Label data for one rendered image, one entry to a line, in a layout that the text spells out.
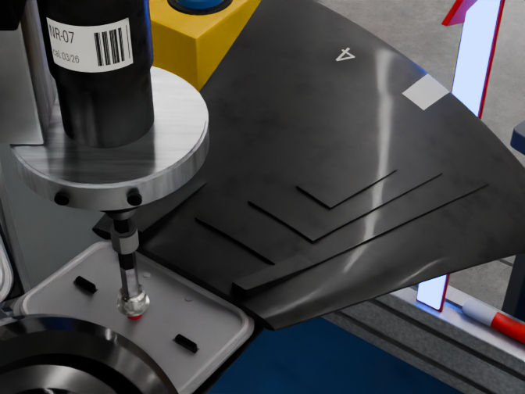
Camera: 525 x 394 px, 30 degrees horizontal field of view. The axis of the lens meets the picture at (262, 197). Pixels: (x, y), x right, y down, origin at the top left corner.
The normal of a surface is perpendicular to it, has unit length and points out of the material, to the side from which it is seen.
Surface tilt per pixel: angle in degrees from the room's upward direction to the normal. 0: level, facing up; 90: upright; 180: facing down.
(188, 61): 90
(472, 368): 90
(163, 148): 0
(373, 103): 16
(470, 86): 90
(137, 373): 55
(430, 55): 0
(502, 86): 0
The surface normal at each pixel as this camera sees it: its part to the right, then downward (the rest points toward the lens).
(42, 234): 0.82, 0.40
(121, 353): 0.52, 0.06
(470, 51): -0.57, 0.56
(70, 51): -0.33, 0.65
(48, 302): 0.07, -0.79
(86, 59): -0.07, 0.69
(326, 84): 0.22, -0.66
